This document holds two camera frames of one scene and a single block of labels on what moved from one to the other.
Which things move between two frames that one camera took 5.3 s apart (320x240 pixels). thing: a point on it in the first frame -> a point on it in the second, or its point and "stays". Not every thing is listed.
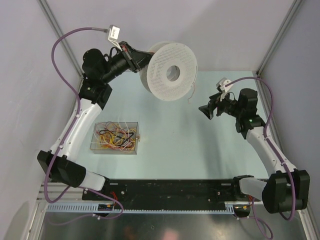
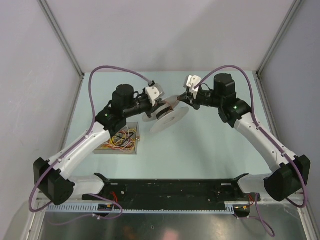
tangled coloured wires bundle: (113, 135) stays
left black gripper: (136, 60) -> (150, 110)
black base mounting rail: (173, 191) stays
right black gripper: (215, 102) -> (188, 97)
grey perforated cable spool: (171, 71) -> (168, 114)
